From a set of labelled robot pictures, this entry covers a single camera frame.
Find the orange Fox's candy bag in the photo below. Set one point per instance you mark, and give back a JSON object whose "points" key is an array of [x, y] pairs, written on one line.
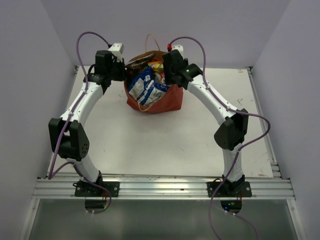
{"points": [[157, 68]]}

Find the blue white snack bag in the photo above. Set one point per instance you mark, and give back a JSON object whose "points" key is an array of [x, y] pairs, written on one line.
{"points": [[145, 90]]}

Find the red paper bag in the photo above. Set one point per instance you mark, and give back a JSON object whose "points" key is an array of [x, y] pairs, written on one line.
{"points": [[171, 101]]}

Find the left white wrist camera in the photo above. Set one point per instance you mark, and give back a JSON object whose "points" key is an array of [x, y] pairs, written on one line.
{"points": [[117, 50]]}

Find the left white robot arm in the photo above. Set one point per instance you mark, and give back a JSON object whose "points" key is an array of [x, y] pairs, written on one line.
{"points": [[67, 133]]}

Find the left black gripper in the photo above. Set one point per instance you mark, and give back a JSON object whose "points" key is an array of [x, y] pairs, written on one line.
{"points": [[121, 65]]}

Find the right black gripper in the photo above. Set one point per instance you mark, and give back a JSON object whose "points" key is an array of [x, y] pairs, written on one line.
{"points": [[167, 74]]}

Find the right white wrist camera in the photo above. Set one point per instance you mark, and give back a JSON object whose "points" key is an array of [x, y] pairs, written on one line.
{"points": [[178, 47]]}

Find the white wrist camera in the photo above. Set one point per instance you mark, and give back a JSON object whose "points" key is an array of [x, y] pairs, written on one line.
{"points": [[117, 50], [178, 47]]}

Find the brown kettle chips bag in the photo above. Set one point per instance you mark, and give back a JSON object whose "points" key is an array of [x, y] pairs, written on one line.
{"points": [[139, 62]]}

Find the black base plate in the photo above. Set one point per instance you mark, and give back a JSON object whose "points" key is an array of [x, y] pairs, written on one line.
{"points": [[85, 189], [215, 188]]}

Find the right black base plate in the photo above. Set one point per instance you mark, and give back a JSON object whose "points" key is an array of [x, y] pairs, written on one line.
{"points": [[215, 188]]}

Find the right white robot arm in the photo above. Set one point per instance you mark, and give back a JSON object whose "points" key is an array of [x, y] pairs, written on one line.
{"points": [[233, 126]]}

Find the aluminium front rail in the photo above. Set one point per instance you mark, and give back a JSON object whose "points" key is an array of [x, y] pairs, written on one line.
{"points": [[143, 187]]}

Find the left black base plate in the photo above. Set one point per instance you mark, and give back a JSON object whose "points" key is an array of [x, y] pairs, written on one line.
{"points": [[85, 189]]}

